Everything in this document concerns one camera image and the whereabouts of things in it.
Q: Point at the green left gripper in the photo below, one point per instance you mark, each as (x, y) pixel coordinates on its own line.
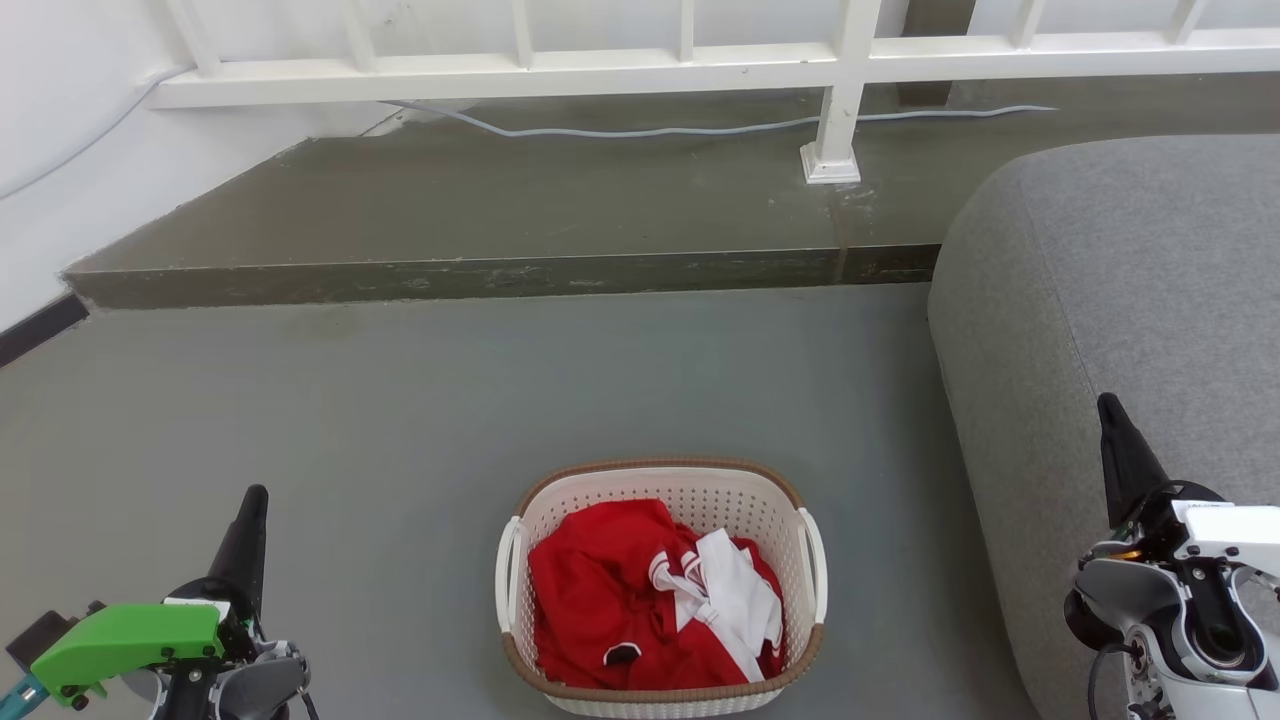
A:
(125, 638)

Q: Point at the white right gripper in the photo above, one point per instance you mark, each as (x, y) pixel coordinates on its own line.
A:
(1225, 532)

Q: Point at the white plastic laundry basket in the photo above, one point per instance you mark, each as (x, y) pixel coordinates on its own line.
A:
(680, 490)

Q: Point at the grey fabric sofa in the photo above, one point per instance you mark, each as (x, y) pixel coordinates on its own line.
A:
(1100, 270)

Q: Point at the black baseboard strip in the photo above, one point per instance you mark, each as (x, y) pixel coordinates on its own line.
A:
(40, 327)

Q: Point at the white garment with red stripes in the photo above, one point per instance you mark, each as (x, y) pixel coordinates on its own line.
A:
(735, 585)

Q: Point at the raised concrete ledge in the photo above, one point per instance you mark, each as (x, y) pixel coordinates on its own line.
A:
(500, 210)

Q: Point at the dark pillar behind railing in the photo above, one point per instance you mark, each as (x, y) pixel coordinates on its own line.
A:
(935, 50)

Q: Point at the white railing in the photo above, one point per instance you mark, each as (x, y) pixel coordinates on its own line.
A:
(600, 70)

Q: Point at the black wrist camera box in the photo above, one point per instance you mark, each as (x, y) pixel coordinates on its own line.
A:
(40, 632)

